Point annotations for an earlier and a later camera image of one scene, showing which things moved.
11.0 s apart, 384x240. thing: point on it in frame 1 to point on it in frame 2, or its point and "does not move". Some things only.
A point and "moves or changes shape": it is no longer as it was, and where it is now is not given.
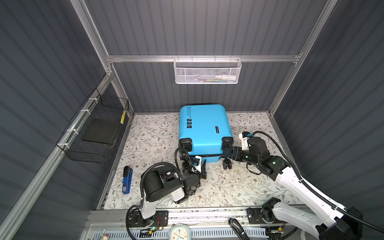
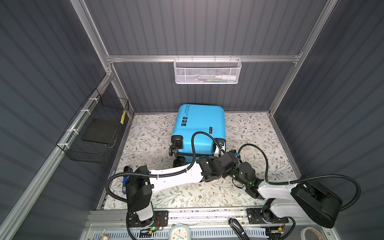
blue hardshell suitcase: x=206 y=126 moves or changes shape
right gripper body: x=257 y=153 to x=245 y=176
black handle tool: x=238 y=229 does not move
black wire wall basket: x=95 y=131 does not move
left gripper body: x=197 y=178 to x=211 y=159
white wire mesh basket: x=207 y=70 does not move
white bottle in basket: x=226 y=77 does not move
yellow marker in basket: x=123 y=117 does not move
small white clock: x=180 y=232 does not move
